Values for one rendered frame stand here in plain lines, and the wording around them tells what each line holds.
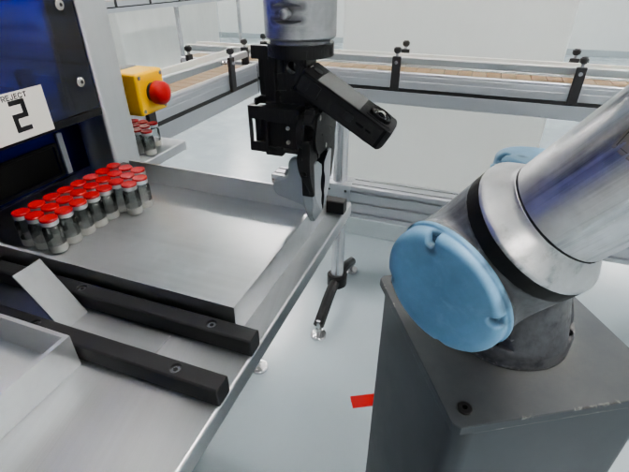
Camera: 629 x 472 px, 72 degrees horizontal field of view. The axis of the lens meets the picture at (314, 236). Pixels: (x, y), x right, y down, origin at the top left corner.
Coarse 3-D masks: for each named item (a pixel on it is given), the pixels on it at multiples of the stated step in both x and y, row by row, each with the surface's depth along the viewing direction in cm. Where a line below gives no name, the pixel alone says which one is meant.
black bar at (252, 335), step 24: (0, 264) 48; (72, 288) 44; (96, 288) 44; (120, 312) 43; (144, 312) 42; (168, 312) 41; (192, 312) 42; (192, 336) 41; (216, 336) 39; (240, 336) 39
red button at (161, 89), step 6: (156, 84) 74; (162, 84) 75; (150, 90) 75; (156, 90) 74; (162, 90) 75; (168, 90) 76; (150, 96) 75; (156, 96) 75; (162, 96) 75; (168, 96) 77; (156, 102) 76; (162, 102) 76
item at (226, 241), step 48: (192, 192) 68; (240, 192) 65; (96, 240) 56; (144, 240) 56; (192, 240) 56; (240, 240) 56; (288, 240) 50; (144, 288) 43; (192, 288) 47; (240, 288) 47
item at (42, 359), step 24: (0, 336) 41; (24, 336) 39; (48, 336) 37; (0, 360) 39; (24, 360) 39; (48, 360) 35; (72, 360) 38; (0, 384) 36; (24, 384) 33; (48, 384) 36; (0, 408) 32; (24, 408) 34; (0, 432) 32
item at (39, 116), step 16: (0, 96) 53; (16, 96) 55; (32, 96) 57; (0, 112) 53; (16, 112) 55; (32, 112) 57; (48, 112) 59; (0, 128) 54; (16, 128) 55; (48, 128) 60; (0, 144) 54
